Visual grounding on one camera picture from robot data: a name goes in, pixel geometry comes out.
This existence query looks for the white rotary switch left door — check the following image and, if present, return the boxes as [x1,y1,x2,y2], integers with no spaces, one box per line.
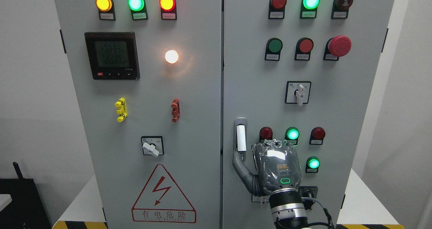
[141,136,164,157]

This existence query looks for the red plastic clip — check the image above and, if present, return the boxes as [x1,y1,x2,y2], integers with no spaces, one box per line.
[171,98,181,123]

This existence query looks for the grey cabinet door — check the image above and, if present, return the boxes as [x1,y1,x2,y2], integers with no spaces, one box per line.
[222,0,394,229]
[55,0,222,229]

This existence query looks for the yellow plastic clip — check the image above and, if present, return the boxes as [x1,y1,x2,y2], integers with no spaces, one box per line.
[114,98,128,122]

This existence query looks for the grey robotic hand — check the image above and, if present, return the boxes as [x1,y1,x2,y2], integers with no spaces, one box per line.
[232,140,301,197]

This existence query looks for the red indicator light top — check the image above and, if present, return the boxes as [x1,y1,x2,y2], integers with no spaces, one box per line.
[268,0,287,19]

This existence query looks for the black box with antenna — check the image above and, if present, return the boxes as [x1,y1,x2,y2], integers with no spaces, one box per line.
[0,162,52,229]

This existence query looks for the black digital power meter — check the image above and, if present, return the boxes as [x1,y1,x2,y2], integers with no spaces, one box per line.
[84,32,140,80]

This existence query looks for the white rotary switch upper right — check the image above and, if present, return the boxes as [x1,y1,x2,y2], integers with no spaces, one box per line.
[285,81,312,106]

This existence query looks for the red indicator light middle right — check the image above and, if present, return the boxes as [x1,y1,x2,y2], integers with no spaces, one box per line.
[309,126,326,145]

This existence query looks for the red-orange indicator light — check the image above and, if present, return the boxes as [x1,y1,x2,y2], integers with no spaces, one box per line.
[159,0,177,20]

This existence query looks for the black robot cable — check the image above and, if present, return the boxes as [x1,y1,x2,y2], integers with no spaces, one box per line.
[301,197,335,229]

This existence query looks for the green indicator light middle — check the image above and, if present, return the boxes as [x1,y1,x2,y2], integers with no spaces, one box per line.
[285,126,299,145]

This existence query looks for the green indicator light lower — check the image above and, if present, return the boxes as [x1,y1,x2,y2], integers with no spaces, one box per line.
[305,156,321,173]

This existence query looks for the red push button upper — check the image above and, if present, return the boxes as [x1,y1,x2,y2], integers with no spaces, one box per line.
[294,37,314,61]

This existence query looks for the red indicator light middle left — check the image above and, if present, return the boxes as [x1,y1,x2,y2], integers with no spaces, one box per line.
[259,126,273,142]

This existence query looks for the red indicator light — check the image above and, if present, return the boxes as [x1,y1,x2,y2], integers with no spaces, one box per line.
[259,126,273,142]
[268,0,287,19]
[309,126,326,145]

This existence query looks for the silver door handle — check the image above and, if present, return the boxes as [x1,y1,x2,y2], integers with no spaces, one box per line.
[233,117,247,161]

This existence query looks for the white rotary switch lower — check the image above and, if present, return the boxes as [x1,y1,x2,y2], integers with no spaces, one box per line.
[250,195,269,206]

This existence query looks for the yellow indicator light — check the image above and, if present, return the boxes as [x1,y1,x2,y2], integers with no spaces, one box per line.
[95,0,116,21]

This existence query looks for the green indicator light top right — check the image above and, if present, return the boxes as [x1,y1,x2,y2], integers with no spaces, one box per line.
[300,0,320,19]

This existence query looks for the white rotary switch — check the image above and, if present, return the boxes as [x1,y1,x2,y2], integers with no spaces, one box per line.
[285,81,312,106]
[250,195,269,206]

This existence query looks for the green indicator light left door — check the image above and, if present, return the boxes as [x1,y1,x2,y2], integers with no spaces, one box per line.
[128,0,148,21]

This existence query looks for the black selector knob switch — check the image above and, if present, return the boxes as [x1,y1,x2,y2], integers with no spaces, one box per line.
[298,186,318,210]

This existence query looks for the dark red buzzer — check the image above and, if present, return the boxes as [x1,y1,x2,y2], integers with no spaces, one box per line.
[331,0,353,19]

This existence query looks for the green push button upper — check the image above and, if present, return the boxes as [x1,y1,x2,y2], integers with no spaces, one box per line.
[264,37,283,61]

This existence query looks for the white glowing lamp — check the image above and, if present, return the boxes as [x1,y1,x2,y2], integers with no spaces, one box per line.
[165,50,179,64]

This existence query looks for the red electric hazard sign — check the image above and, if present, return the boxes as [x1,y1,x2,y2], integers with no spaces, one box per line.
[131,164,196,223]

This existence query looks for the red emergency stop button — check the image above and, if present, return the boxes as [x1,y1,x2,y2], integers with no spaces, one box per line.
[323,35,352,61]

